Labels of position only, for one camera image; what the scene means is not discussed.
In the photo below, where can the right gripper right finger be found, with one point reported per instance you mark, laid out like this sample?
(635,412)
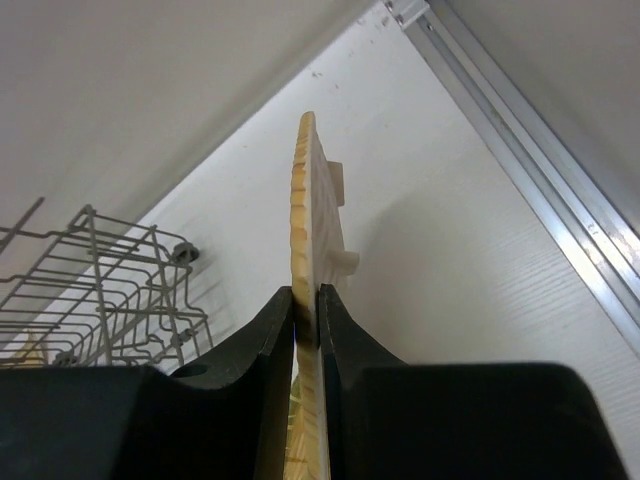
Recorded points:
(387,419)

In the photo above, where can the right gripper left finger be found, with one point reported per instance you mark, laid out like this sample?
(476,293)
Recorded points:
(221,416)

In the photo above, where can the orange rounded woven plate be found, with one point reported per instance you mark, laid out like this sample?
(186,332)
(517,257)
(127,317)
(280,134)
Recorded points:
(317,256)

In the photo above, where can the grey wire dish rack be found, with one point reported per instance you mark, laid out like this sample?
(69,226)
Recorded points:
(100,291)

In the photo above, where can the right aluminium rail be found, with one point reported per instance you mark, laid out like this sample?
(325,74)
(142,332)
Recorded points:
(550,87)

